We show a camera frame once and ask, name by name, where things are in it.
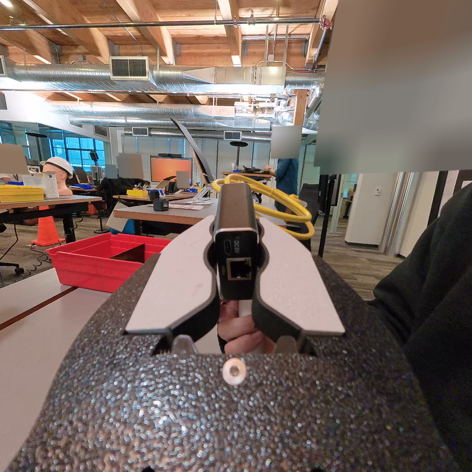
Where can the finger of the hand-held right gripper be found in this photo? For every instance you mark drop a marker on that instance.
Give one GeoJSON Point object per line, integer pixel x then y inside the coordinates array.
{"type": "Point", "coordinates": [245, 309]}

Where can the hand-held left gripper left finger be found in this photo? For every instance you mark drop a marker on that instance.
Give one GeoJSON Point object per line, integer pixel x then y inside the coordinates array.
{"type": "Point", "coordinates": [173, 287]}

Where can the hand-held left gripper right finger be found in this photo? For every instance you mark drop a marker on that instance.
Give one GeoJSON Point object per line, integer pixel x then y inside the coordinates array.
{"type": "Point", "coordinates": [298, 291]}

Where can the red plastic bin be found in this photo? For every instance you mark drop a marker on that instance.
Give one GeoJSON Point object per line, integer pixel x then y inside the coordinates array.
{"type": "Point", "coordinates": [88, 273]}

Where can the black ethernet splitter box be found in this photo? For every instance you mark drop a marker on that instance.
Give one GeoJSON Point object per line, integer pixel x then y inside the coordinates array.
{"type": "Point", "coordinates": [236, 210]}

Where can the person's right forearm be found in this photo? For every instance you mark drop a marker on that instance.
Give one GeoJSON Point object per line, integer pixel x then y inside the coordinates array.
{"type": "Point", "coordinates": [435, 295]}

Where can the person's right hand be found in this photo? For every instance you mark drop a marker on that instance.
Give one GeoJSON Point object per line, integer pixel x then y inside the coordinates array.
{"type": "Point", "coordinates": [239, 332]}

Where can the black bin divider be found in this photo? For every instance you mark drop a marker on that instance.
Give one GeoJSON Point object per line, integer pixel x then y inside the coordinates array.
{"type": "Point", "coordinates": [129, 254]}

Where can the black stand pole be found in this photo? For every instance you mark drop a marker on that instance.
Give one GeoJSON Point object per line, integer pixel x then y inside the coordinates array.
{"type": "Point", "coordinates": [323, 221]}

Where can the black desktop device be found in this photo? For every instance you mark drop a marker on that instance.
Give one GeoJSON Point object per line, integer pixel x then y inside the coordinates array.
{"type": "Point", "coordinates": [160, 205]}

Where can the yellow plastic bin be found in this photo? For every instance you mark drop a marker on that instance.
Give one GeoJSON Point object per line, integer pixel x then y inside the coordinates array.
{"type": "Point", "coordinates": [137, 192]}

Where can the orange display screen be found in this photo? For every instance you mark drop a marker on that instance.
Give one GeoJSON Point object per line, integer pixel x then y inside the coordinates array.
{"type": "Point", "coordinates": [171, 169]}

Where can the small wooden standing desk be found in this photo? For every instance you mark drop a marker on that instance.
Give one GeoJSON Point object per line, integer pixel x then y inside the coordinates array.
{"type": "Point", "coordinates": [243, 173]}

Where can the orange traffic cone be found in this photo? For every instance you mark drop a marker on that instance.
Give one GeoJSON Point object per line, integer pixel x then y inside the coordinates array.
{"type": "Point", "coordinates": [47, 230]}

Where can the grey leaning panel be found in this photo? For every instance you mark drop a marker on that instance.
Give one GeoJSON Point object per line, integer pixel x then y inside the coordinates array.
{"type": "Point", "coordinates": [191, 147]}

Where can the mannequin head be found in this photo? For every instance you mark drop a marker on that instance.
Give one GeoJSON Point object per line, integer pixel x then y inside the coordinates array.
{"type": "Point", "coordinates": [61, 182]}

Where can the black round top stand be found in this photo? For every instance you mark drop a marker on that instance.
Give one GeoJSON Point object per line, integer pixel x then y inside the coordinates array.
{"type": "Point", "coordinates": [239, 143]}

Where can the white hard hat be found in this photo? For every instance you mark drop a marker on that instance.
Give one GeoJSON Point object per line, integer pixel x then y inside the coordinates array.
{"type": "Point", "coordinates": [59, 164]}

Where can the stack of yellow bins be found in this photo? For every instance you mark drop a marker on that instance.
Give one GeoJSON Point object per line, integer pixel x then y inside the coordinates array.
{"type": "Point", "coordinates": [18, 192]}

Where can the black white marker board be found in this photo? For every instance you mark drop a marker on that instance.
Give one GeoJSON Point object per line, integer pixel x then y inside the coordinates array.
{"type": "Point", "coordinates": [459, 188]}

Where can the silver ventilation duct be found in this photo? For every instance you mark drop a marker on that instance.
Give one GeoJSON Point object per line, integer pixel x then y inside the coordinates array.
{"type": "Point", "coordinates": [129, 109]}
{"type": "Point", "coordinates": [73, 73]}

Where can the wooden support post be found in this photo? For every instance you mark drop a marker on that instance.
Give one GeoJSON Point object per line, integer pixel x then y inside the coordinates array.
{"type": "Point", "coordinates": [300, 107]}

